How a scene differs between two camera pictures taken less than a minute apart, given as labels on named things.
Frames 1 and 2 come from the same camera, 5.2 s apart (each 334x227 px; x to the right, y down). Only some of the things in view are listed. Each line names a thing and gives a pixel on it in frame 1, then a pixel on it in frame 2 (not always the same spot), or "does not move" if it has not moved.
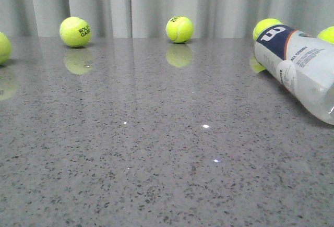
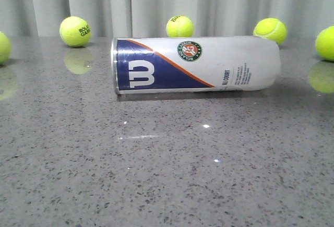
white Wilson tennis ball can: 302,64 → 157,63
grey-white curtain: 141,7 does not move
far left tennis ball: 5,48 does not move
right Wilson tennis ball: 264,24 does not move
